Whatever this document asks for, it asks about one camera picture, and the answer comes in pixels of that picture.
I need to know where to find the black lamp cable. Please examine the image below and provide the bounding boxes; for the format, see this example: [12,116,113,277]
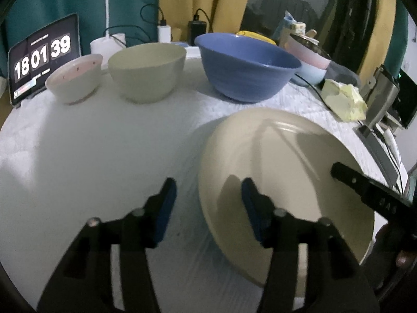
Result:
[103,25,131,45]

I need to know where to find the steel tumbler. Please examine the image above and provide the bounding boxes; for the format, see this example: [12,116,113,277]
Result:
[358,65,401,138]

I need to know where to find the white charger plug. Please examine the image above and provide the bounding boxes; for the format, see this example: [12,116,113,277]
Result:
[158,23,172,43]

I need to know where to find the yellow tissue box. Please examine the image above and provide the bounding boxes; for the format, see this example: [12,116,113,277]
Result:
[321,79,368,123]

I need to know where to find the plain pink bowl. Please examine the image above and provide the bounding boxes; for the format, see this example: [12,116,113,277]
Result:
[286,37,332,71]

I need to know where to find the tablet with clock display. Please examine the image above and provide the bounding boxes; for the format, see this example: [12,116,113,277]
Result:
[7,13,82,107]

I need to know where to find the light blue bowl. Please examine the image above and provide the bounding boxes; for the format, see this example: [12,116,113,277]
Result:
[295,61,328,86]

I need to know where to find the cream bowl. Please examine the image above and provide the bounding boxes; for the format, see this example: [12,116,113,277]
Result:
[107,42,187,104]

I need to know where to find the white tube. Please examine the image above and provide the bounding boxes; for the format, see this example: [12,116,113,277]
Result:
[384,130,400,167]

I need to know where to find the large blue bowl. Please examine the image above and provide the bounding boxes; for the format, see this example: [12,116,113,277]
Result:
[194,33,302,103]

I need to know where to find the black charger plug cable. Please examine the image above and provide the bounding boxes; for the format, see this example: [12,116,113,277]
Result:
[140,3,167,27]

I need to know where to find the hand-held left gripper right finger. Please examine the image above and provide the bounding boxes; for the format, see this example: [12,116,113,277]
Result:
[241,178,380,313]

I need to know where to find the cream plate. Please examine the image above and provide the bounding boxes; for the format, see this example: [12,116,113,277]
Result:
[198,107,376,289]

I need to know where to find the person's right hand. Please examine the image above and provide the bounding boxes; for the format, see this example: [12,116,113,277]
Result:
[374,223,417,288]

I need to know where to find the grey cloth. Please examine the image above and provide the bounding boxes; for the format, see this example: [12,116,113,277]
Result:
[325,62,361,86]

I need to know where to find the black smartphone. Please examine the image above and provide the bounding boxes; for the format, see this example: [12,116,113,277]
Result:
[358,127,403,190]

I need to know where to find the white desk lamp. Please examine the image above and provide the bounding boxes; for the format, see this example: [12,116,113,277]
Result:
[90,0,127,56]

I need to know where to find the dark monitor screen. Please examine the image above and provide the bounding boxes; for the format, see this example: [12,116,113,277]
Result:
[392,68,417,130]

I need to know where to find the white tablecloth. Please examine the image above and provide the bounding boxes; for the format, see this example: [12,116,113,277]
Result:
[0,48,408,313]

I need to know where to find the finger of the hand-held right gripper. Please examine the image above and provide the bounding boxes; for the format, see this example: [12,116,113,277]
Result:
[330,162,417,227]

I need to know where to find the black charger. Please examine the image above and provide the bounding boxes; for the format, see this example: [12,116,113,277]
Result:
[188,20,208,45]

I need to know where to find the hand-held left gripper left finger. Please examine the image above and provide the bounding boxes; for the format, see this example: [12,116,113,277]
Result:
[36,178,178,313]

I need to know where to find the pink dotted bowl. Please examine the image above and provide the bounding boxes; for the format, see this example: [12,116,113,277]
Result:
[45,53,104,106]

